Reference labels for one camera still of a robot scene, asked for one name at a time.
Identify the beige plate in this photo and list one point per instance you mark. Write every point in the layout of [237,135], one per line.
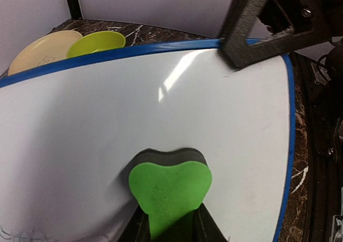
[47,49]

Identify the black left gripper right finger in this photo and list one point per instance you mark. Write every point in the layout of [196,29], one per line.
[204,228]

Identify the blue framed whiteboard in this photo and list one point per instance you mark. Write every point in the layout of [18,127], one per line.
[70,129]

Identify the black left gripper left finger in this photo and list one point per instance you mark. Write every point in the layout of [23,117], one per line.
[138,228]

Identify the lime green bowl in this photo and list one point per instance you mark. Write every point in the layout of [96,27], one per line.
[96,42]

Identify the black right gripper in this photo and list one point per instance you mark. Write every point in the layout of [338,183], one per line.
[277,16]

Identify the green bone shaped eraser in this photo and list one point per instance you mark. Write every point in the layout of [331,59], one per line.
[169,187]

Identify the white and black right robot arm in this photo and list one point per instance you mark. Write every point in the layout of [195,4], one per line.
[313,210]

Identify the black right frame post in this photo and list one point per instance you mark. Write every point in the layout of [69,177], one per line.
[74,9]

